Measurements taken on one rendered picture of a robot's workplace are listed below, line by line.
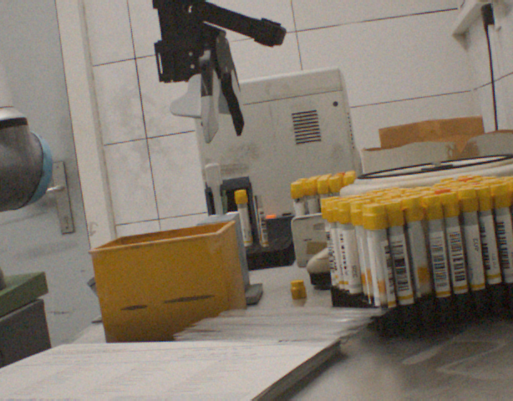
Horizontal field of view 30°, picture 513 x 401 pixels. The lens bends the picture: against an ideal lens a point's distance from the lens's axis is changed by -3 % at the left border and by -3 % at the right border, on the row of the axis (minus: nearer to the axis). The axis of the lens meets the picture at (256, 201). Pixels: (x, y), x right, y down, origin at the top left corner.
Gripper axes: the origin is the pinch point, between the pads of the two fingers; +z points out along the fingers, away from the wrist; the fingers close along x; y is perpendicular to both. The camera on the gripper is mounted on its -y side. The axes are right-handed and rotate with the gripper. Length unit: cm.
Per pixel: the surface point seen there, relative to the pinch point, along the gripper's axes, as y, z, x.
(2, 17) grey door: 116, -47, -164
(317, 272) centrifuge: -10.6, 16.7, 9.3
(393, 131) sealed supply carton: -11, 5, -89
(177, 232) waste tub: 1.9, 8.7, 20.2
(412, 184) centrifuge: -23.5, 7.4, 12.9
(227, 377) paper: -13, 15, 56
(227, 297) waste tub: -6.2, 14.2, 32.0
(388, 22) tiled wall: -5, -25, -184
